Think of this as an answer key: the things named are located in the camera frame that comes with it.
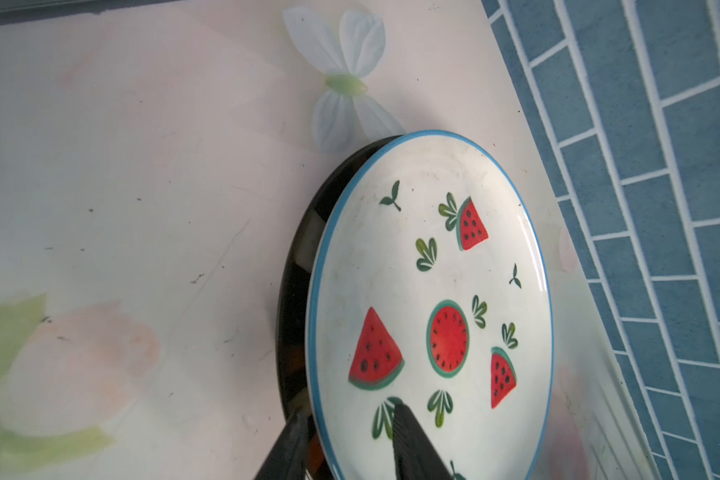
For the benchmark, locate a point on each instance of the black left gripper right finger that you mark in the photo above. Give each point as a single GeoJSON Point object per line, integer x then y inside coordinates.
{"type": "Point", "coordinates": [414, 455]}

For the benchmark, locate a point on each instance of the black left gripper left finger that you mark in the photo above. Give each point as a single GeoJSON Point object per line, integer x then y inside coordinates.
{"type": "Point", "coordinates": [287, 458]}

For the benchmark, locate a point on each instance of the watermelon pattern white plate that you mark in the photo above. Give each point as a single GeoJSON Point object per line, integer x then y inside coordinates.
{"type": "Point", "coordinates": [429, 290]}

